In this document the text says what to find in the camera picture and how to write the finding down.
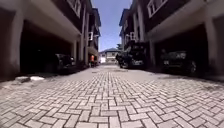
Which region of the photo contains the pale house with dark roof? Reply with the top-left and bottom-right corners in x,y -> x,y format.
99,47 -> 122,65

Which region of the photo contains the tree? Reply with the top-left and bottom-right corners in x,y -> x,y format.
115,43 -> 123,51

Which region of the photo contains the person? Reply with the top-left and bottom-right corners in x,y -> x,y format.
89,54 -> 96,68

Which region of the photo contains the dark car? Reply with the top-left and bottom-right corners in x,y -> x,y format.
53,53 -> 78,75
160,49 -> 198,76
115,44 -> 148,70

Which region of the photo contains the grey brick paved lane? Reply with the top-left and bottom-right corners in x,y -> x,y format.
0,64 -> 224,128

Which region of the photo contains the dark building with white balcony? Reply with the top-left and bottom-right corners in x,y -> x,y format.
118,0 -> 224,82

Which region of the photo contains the dark building with carports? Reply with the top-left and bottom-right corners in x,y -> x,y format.
0,0 -> 102,81

